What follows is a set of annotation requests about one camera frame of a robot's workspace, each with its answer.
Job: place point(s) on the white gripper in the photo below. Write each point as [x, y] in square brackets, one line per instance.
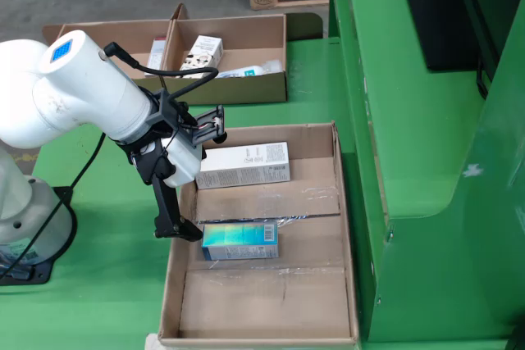
[186, 161]

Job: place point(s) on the blue holographic product box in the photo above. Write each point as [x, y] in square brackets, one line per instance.
[238, 239]

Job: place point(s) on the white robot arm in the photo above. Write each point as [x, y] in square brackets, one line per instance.
[82, 92]

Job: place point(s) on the long white product box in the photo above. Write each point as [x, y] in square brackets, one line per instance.
[246, 165]

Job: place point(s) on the shallow cardboard tray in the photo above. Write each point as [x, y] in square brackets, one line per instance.
[262, 305]

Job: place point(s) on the white box with red band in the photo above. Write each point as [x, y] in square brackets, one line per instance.
[158, 53]

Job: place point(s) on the cow print hand cream box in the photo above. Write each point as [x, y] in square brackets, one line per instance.
[203, 55]

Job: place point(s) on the brown cardboard box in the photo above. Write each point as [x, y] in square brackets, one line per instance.
[246, 34]
[131, 34]

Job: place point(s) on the white paper scrap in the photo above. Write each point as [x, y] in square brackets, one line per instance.
[152, 342]

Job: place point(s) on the white teal tube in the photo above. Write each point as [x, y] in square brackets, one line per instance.
[250, 70]

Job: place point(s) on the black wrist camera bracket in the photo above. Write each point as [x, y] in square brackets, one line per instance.
[168, 116]

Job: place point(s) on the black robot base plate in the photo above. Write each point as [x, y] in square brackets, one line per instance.
[41, 272]

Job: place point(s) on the green metal shelf frame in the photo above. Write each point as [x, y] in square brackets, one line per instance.
[410, 161]

